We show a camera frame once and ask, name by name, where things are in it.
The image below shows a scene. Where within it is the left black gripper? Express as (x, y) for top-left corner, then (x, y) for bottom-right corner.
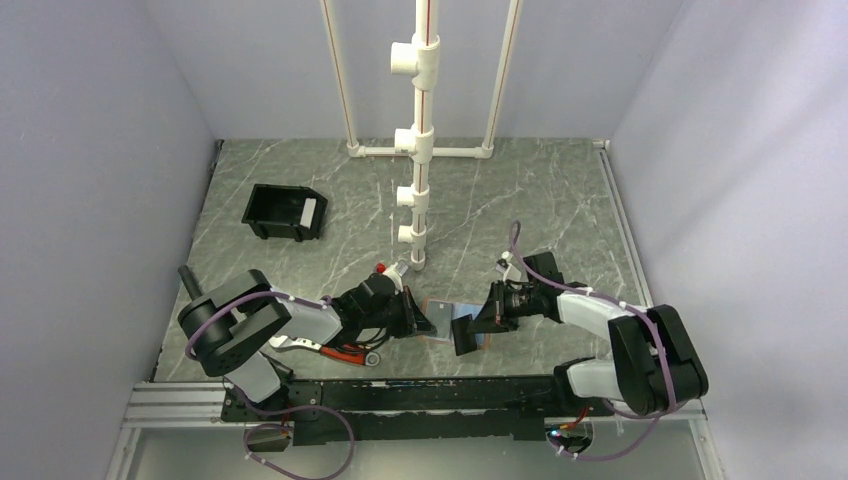
(362, 285), (436, 339)

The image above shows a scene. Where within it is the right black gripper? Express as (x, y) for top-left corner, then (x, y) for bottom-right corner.
(468, 279), (540, 333)

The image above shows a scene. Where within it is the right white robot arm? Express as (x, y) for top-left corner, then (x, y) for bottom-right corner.
(450, 251), (709, 418)

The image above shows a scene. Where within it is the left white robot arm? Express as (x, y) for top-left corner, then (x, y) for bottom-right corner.
(177, 264), (437, 420)

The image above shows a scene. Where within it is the white card stack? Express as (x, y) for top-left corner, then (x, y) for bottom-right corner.
(299, 198), (318, 229)

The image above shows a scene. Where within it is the black plastic card bin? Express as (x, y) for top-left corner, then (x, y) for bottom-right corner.
(241, 184), (329, 242)

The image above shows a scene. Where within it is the coiled black cable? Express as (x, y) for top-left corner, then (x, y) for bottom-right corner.
(321, 327), (392, 356)

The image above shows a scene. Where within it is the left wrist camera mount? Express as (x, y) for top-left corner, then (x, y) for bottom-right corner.
(374, 260), (409, 290)

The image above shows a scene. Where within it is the red handled adjustable wrench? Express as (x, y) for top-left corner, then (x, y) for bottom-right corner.
(268, 335), (381, 367)

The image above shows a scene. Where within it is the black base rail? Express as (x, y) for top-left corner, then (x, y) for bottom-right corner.
(221, 375), (612, 446)

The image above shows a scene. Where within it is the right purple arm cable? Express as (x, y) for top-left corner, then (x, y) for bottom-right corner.
(507, 219), (678, 463)

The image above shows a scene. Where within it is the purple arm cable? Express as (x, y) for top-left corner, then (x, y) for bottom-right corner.
(507, 219), (678, 463)
(184, 290), (356, 480)

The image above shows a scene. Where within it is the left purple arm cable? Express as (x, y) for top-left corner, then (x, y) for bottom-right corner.
(184, 290), (356, 480)

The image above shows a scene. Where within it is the white PVC pipe frame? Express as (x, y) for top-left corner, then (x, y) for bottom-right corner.
(319, 1), (522, 271)

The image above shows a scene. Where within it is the aluminium extrusion frame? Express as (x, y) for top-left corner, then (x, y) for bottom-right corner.
(107, 382), (726, 479)

